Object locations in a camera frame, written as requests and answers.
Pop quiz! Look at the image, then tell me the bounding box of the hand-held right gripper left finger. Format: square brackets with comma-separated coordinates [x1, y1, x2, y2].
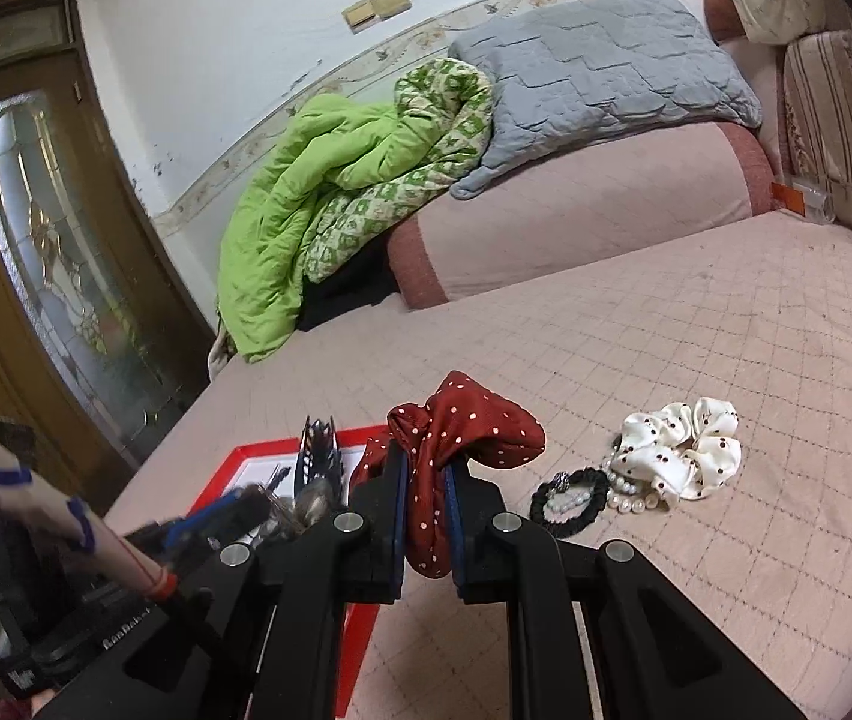
[36, 439, 412, 720]

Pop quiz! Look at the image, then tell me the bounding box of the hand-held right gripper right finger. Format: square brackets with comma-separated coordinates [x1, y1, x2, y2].
[445, 461, 809, 720]

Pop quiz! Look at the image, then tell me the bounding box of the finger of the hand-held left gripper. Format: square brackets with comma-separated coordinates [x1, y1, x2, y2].
[126, 486, 277, 552]

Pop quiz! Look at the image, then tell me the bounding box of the grey fluffy scrunchie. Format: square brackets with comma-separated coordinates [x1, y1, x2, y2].
[276, 484, 344, 537]

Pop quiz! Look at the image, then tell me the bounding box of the black bead bracelet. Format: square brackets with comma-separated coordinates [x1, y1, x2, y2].
[529, 467, 611, 539]

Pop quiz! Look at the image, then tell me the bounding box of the red polka dot scrunchie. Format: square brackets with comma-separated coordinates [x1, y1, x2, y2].
[351, 370, 547, 580]

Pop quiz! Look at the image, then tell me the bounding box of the red cardboard box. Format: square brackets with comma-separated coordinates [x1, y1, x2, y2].
[186, 424, 397, 720]

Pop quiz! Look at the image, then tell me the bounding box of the white pearl bracelet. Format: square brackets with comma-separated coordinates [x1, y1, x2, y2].
[602, 439, 671, 515]

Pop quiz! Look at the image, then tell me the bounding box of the white dotted scrunchie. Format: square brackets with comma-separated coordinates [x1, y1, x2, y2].
[616, 396, 742, 503]

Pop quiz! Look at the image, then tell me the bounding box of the black hair claw clip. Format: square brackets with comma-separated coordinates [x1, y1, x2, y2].
[292, 414, 344, 500]

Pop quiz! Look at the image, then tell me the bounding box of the wooden door with glass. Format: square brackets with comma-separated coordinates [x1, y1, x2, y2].
[0, 0, 217, 511]

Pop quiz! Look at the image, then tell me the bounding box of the pink quilted bed cover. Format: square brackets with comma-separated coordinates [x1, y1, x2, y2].
[100, 206, 852, 720]

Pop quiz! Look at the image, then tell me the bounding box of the green quilt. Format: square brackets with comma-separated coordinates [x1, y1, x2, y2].
[216, 58, 494, 365]

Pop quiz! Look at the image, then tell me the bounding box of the pink bolster with red ends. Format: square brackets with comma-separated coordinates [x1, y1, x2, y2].
[702, 0, 749, 42]
[386, 122, 774, 310]

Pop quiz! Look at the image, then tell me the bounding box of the orange and clear packet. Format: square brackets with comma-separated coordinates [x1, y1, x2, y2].
[769, 176, 836, 224]

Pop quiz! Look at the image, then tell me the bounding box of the grey quilted pillow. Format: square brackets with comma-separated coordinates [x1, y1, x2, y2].
[447, 0, 763, 201]

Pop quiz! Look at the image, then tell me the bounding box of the striped floral cushion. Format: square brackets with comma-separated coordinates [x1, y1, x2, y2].
[781, 30, 852, 263]

